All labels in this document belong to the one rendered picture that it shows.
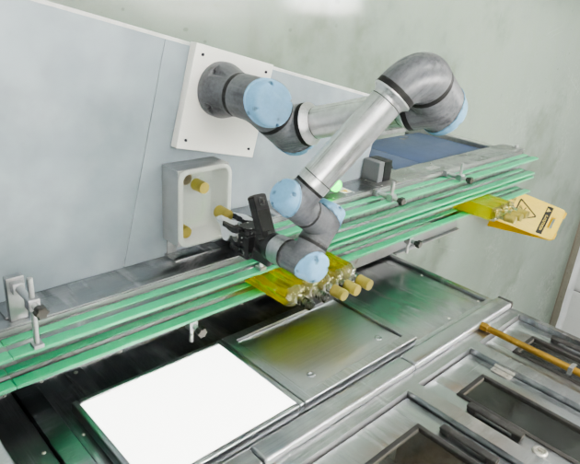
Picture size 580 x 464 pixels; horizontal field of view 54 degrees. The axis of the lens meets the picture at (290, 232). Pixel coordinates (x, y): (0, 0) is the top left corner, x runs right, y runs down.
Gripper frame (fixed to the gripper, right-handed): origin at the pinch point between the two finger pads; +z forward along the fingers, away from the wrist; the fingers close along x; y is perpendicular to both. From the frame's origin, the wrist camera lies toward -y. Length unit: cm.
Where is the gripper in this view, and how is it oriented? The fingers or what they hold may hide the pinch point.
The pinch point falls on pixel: (226, 214)
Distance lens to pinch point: 153.7
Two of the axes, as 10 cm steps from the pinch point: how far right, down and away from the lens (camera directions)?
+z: -6.9, -3.3, 6.5
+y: -0.9, 9.2, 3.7
